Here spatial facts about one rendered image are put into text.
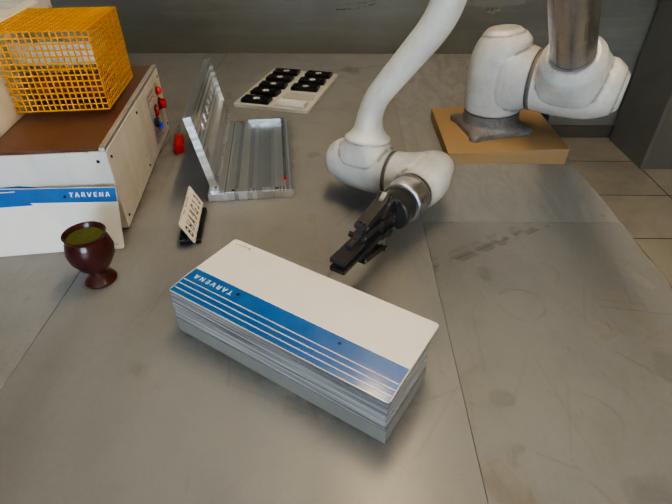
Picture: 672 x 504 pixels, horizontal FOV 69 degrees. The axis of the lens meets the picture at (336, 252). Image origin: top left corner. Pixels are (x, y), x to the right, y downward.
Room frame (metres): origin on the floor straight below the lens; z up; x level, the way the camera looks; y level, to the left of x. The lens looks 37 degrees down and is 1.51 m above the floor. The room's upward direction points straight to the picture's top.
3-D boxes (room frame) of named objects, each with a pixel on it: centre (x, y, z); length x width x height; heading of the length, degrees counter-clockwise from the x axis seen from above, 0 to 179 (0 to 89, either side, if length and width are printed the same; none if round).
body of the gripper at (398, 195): (0.80, -0.10, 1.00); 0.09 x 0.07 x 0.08; 148
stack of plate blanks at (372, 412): (0.53, 0.07, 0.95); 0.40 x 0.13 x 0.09; 57
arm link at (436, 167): (0.96, -0.19, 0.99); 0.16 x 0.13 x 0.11; 148
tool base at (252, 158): (1.23, 0.23, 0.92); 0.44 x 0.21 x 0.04; 6
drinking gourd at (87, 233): (0.72, 0.45, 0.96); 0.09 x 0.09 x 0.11
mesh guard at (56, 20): (1.15, 0.61, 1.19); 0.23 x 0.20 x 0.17; 6
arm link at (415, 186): (0.86, -0.14, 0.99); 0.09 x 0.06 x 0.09; 58
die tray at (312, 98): (1.78, 0.17, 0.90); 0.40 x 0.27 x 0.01; 165
